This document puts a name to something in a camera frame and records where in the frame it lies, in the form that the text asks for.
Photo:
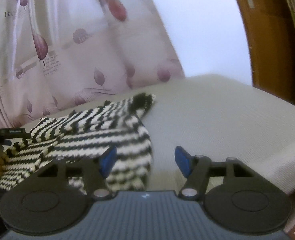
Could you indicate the black and white striped knit garment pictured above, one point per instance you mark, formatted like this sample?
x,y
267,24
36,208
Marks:
x,y
87,130

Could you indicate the brown wooden door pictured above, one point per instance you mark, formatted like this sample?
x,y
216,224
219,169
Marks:
x,y
270,42

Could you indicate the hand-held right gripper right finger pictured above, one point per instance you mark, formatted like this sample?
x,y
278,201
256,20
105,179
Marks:
x,y
183,161

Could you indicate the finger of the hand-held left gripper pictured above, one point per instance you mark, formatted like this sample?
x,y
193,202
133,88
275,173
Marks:
x,y
10,133

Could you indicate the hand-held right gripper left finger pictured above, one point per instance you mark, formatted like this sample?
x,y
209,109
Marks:
x,y
109,162

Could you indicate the pink leaf print curtain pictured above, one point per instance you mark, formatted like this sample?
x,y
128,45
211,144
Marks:
x,y
75,55

